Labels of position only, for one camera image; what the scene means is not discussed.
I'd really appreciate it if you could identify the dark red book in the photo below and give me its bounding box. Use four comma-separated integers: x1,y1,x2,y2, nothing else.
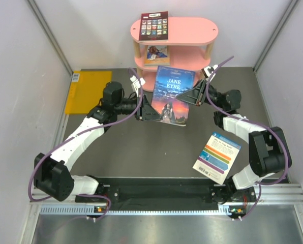
139,11,169,41

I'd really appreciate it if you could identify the white colourful back-cover book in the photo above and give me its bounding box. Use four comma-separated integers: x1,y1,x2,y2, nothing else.
193,132,241,185

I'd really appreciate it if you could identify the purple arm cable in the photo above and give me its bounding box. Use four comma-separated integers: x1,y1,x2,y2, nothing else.
204,55,291,221
27,67,144,224

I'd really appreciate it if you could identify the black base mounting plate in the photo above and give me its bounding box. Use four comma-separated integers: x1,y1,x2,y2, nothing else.
72,177,256,210

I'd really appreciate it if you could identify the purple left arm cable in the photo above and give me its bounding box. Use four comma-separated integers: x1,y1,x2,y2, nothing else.
27,67,144,224

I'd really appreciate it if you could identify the blue Jane Eyre book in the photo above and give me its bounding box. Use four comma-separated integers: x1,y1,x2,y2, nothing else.
151,66,196,127

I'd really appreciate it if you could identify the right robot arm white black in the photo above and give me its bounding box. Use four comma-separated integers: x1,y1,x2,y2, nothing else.
177,80,292,201

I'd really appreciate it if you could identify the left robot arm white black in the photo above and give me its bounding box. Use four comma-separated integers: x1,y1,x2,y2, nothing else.
30,77,163,202

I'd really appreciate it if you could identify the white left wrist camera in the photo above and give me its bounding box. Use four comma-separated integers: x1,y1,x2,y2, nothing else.
130,75,145,95

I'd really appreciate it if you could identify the orange Othello book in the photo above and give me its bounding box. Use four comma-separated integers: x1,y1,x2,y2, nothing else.
144,45,170,65

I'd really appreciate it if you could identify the aluminium frame rail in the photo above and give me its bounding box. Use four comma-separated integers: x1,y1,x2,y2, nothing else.
37,184,303,218

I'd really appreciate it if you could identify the yellow plastic file folder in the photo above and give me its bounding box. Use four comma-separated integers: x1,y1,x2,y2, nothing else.
65,71,112,114

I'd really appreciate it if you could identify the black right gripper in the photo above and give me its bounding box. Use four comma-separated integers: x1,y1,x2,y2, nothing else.
176,79,225,109

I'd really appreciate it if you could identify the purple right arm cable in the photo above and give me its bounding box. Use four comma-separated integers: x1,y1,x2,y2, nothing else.
204,55,291,221

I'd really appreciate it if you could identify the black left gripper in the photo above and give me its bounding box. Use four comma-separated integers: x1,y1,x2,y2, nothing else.
114,94,163,121

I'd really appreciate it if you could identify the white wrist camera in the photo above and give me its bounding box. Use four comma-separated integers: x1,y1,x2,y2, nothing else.
130,75,145,95
201,65,218,78

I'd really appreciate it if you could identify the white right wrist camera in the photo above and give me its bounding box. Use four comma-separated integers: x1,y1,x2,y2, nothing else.
201,65,218,78

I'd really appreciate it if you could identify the pink three-tier shelf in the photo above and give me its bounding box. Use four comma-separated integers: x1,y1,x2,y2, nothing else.
130,17,219,92

